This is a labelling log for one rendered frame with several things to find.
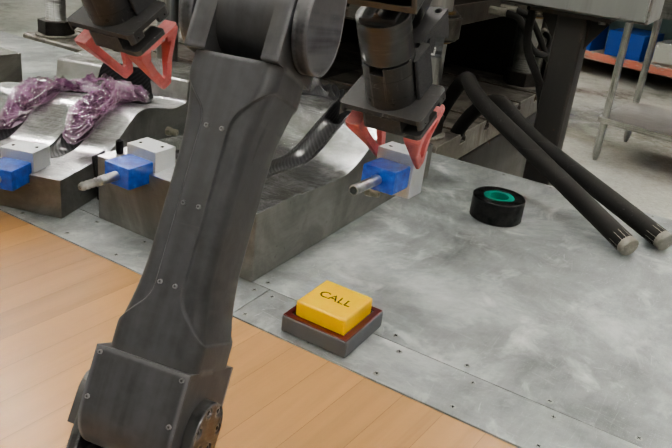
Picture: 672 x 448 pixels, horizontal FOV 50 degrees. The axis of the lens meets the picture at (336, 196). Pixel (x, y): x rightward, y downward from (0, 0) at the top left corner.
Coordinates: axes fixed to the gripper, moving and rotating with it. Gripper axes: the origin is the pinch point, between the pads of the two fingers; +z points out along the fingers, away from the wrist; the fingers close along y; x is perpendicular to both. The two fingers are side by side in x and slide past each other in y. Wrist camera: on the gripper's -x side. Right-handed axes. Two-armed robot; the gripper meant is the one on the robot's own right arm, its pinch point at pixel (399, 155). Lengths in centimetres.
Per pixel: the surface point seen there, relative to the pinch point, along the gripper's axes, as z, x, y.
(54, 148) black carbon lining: 4, 13, 50
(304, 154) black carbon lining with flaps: 9.8, -4.3, 18.6
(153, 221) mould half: 4.7, 18.2, 26.2
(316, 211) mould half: 8.8, 5.4, 10.2
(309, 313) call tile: 2.6, 22.8, -1.0
